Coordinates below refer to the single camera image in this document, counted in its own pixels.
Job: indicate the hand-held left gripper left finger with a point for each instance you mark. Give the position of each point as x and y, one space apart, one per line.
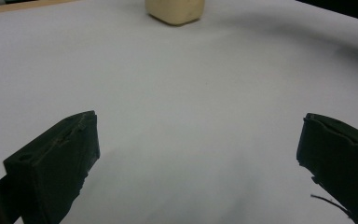
56 165

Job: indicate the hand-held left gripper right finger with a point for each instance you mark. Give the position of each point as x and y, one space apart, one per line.
341 158

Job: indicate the cream square cup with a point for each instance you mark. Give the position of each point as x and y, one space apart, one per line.
175 11

